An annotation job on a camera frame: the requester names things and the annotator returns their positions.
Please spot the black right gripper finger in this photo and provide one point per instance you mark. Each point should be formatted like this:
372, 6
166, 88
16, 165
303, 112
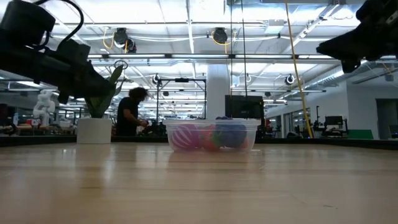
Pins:
342, 48

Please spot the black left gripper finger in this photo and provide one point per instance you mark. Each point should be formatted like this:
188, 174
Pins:
96, 87

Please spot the pink striped toy onion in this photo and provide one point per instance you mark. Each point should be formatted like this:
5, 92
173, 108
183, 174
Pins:
185, 137

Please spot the red toy bell pepper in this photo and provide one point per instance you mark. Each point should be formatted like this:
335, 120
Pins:
209, 138

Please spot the purple toy grapes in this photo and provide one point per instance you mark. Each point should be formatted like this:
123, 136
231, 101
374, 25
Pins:
231, 133

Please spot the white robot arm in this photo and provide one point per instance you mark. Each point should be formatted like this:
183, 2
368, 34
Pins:
43, 107

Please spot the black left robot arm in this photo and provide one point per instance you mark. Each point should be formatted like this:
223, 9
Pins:
25, 21

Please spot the clear plastic tupperware container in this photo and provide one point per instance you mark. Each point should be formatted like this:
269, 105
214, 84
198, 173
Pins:
174, 123

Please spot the green artificial plant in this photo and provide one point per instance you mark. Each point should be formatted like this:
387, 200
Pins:
102, 104

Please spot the person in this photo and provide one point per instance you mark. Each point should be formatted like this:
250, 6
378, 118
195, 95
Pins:
126, 115

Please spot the white plant pot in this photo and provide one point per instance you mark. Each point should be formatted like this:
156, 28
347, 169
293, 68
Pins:
93, 130

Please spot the cluttered workbench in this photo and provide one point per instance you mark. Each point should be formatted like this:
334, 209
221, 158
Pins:
62, 124

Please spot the long ceiling light bar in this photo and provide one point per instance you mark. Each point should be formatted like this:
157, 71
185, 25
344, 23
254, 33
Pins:
136, 56

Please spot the black monitor on stand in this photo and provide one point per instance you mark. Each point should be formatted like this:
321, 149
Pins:
334, 120

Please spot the green board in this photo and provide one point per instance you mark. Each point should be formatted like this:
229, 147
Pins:
360, 134

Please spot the black perforated equipment box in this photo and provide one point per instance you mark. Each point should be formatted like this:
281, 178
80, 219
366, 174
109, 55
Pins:
244, 106

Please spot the white building column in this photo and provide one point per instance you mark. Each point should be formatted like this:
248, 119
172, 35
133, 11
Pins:
217, 93

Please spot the silver ventilation duct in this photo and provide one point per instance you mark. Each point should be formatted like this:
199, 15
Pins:
335, 76

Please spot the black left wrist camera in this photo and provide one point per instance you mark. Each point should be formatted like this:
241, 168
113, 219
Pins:
74, 51

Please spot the black metal frame rig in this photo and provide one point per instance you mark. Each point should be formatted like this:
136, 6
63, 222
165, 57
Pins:
182, 80

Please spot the black aluminium table frame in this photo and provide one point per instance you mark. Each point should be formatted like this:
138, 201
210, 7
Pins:
311, 141

